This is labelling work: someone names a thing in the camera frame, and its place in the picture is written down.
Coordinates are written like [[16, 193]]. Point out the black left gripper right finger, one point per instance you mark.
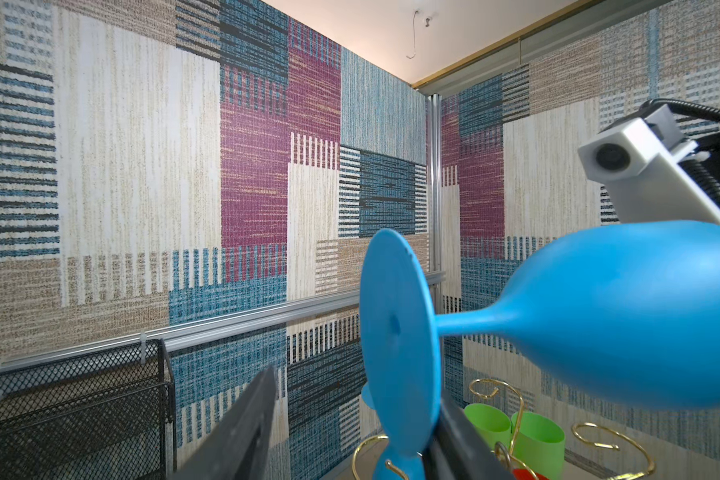
[[457, 451]]

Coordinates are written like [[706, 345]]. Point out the gold wire glass rack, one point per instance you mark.
[[575, 429]]

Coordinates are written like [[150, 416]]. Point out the green wine glass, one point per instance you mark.
[[541, 445], [492, 424]]

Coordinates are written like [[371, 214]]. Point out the red wine glass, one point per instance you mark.
[[525, 474]]

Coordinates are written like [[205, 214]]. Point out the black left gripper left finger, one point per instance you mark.
[[238, 446]]

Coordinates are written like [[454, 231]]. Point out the black mesh shelf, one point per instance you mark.
[[106, 414]]

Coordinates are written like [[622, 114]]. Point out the blue wine glass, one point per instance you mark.
[[628, 313], [391, 464]]

